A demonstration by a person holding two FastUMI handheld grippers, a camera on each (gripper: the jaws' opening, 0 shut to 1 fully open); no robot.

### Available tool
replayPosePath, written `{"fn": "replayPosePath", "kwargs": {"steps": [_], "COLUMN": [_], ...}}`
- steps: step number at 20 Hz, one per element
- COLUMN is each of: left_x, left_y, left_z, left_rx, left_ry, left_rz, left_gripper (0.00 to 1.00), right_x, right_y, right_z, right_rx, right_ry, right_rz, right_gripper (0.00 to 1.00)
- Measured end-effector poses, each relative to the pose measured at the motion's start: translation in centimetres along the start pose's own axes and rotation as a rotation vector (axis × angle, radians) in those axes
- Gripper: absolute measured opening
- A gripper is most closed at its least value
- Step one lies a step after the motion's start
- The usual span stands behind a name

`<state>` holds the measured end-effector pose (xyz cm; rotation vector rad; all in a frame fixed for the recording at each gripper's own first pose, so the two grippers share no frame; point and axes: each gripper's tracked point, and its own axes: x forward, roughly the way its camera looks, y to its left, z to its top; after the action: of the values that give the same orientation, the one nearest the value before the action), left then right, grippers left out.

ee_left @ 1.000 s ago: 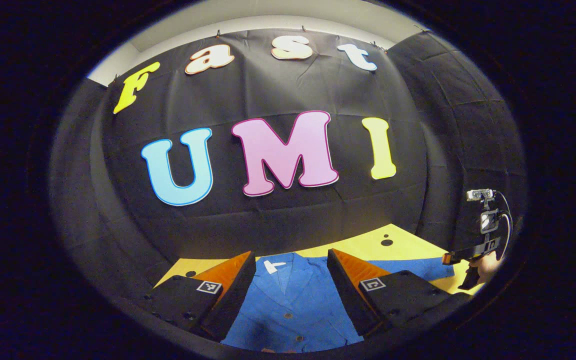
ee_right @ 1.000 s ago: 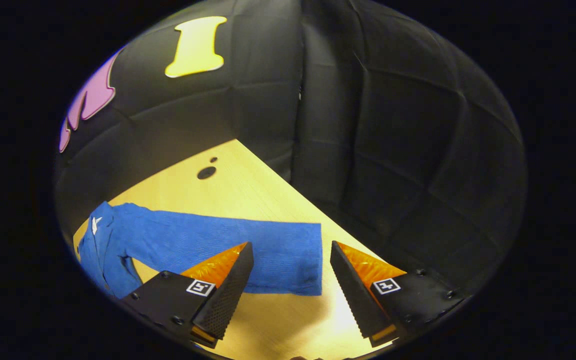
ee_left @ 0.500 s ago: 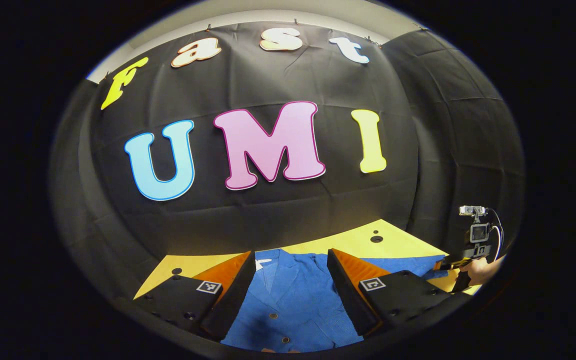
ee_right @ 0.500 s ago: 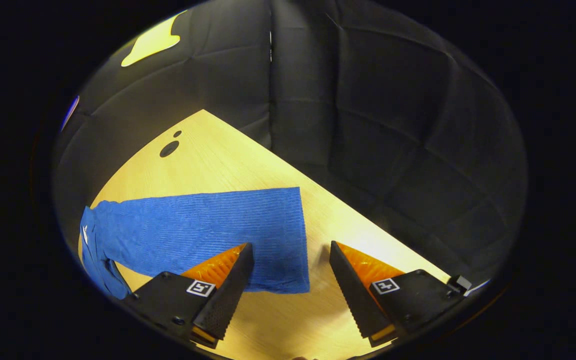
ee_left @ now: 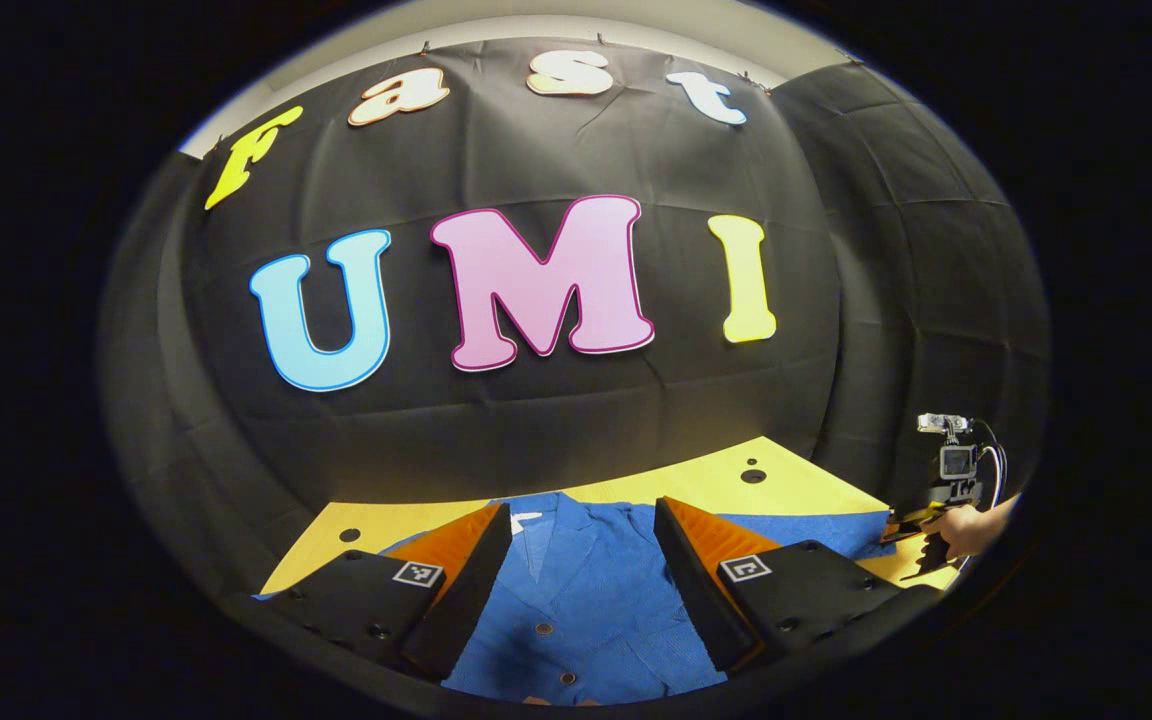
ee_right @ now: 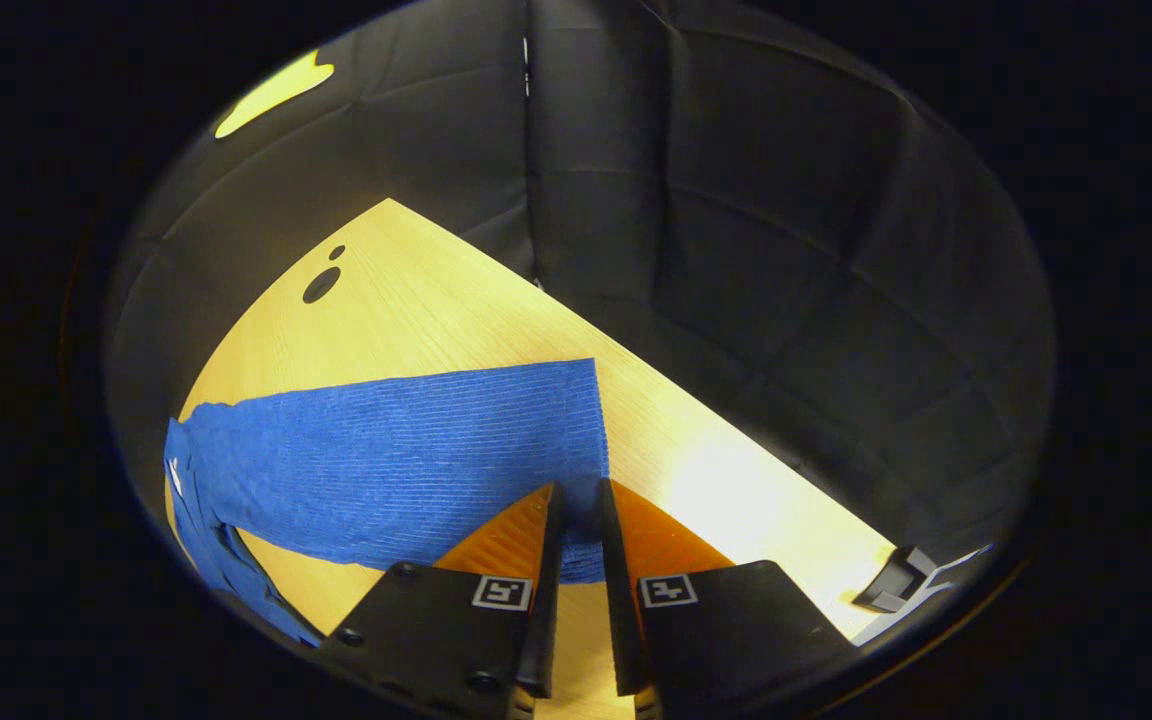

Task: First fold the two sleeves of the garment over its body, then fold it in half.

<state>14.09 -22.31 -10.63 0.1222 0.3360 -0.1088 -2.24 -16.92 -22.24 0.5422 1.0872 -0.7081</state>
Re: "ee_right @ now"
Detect blue knitted cardigan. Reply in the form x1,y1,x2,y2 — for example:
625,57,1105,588
164,358,612,649

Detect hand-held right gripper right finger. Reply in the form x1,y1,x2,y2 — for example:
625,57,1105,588
596,478,862,720

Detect small black bracket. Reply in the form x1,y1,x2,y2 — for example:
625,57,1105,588
852,545,939,614

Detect black backdrop cloth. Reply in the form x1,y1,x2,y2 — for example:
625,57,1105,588
101,0,1057,621

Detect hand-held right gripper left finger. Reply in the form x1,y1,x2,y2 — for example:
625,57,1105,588
321,482,567,720

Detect pale grey strip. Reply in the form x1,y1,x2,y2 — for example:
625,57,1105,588
851,543,995,646

